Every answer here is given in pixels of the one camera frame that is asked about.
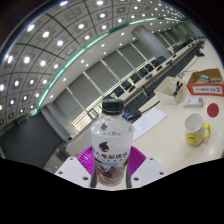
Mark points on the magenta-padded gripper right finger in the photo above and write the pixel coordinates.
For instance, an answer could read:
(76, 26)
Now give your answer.
(148, 170)

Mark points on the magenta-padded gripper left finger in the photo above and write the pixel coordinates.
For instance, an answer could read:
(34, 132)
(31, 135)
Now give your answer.
(71, 170)

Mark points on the clear black-capped drink bottle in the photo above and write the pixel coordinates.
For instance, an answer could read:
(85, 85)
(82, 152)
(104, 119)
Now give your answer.
(111, 136)

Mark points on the white printed paper sheet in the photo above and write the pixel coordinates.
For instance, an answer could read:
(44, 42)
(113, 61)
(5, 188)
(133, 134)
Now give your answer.
(148, 122)

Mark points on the black desk phone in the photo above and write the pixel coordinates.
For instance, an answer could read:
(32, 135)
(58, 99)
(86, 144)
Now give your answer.
(131, 115)

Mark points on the black scissors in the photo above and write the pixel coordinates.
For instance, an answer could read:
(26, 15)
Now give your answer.
(177, 88)

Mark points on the flat round red coaster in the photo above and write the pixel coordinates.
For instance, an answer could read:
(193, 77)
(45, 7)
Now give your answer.
(213, 110)

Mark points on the black office chairs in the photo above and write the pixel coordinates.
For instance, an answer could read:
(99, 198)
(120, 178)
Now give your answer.
(135, 78)

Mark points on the black desk microphones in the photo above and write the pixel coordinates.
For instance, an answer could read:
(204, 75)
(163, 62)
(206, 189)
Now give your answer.
(148, 76)

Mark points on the long curved conference desk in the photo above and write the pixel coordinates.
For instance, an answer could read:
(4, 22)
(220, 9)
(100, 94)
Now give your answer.
(160, 75)

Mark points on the open brown box, red side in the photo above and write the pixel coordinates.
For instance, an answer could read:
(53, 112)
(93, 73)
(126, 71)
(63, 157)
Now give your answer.
(205, 90)

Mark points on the teal whiteboard eraser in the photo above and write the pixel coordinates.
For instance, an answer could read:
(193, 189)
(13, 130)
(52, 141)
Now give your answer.
(205, 78)

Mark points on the black tabletop microphone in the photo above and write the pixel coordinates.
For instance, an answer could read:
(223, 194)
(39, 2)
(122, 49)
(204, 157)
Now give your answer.
(200, 53)

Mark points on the round ceiling lights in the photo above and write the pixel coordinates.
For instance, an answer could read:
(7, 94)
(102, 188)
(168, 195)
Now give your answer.
(45, 34)

